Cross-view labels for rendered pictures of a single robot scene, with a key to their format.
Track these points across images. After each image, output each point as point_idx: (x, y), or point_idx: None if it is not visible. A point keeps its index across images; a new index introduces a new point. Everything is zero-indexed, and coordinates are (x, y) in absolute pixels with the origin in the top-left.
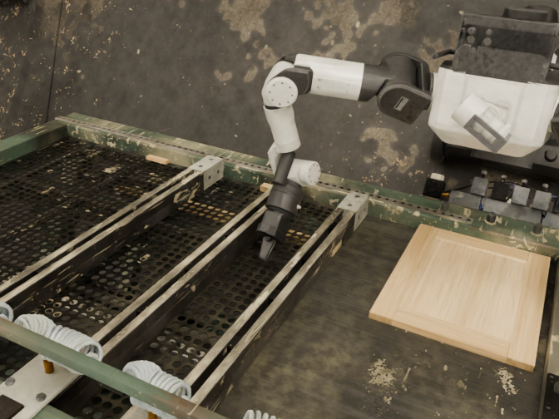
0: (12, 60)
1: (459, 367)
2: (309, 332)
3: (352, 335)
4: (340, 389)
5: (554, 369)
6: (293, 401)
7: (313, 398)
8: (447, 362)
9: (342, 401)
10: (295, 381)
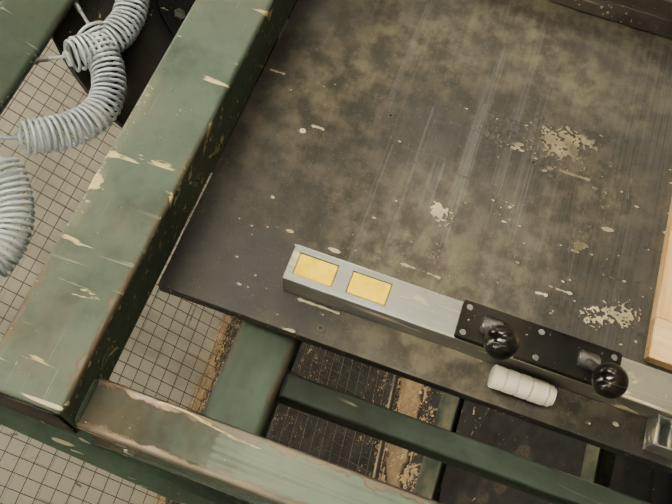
0: None
1: (616, 249)
2: (618, 57)
3: (632, 109)
4: (519, 93)
5: (639, 373)
6: (481, 42)
7: (493, 62)
8: (619, 233)
9: (497, 94)
10: (517, 43)
